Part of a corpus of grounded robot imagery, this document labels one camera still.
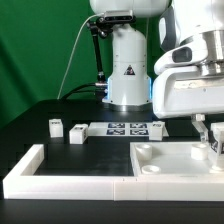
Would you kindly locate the white square tabletop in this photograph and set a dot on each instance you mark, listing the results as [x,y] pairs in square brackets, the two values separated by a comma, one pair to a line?
[174,158]

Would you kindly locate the white U-shaped fence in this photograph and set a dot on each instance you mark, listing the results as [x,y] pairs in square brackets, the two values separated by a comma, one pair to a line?
[22,183]

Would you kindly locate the grey camera on mount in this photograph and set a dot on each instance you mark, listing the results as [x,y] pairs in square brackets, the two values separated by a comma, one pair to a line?
[118,16]

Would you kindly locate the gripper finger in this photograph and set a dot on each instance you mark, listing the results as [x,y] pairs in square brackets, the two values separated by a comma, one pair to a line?
[197,121]

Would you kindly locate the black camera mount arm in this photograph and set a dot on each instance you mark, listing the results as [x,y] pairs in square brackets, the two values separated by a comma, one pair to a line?
[97,33]

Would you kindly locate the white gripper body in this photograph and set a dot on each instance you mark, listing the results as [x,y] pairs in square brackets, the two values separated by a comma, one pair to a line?
[179,92]

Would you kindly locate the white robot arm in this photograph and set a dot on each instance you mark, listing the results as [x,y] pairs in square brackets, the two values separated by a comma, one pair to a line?
[191,34]

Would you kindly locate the white marker sheet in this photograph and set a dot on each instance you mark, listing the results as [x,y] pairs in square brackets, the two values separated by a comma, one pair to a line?
[119,129]

